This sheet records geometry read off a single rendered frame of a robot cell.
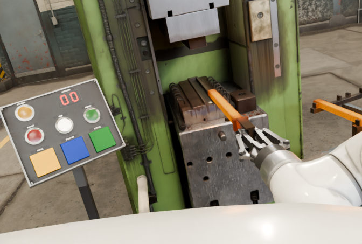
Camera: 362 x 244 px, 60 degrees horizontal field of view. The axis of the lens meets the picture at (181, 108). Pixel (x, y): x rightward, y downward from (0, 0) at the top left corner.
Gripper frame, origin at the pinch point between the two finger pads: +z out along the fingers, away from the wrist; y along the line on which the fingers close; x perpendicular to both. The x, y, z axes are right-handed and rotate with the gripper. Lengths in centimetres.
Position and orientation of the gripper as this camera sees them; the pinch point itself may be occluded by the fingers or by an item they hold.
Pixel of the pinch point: (245, 129)
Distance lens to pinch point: 89.4
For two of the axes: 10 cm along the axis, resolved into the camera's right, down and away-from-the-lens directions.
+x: -1.7, -9.1, -3.7
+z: -1.6, -3.4, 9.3
